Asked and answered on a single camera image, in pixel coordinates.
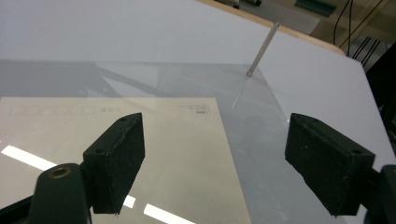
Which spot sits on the painting print card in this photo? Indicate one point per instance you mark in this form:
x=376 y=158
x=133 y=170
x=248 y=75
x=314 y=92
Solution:
x=186 y=149

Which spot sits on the white table mat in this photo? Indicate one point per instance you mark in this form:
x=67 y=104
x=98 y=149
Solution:
x=93 y=31

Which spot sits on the clear acrylic picture frame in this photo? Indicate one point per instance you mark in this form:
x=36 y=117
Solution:
x=249 y=149

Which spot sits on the green object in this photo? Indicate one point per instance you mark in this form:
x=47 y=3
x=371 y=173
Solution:
x=314 y=6

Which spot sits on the metal frame pin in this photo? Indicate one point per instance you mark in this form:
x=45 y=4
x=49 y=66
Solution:
x=263 y=48

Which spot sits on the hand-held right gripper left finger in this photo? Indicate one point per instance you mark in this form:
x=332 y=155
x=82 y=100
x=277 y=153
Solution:
x=115 y=161

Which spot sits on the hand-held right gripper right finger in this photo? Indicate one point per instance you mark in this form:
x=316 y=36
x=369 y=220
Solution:
x=330 y=161

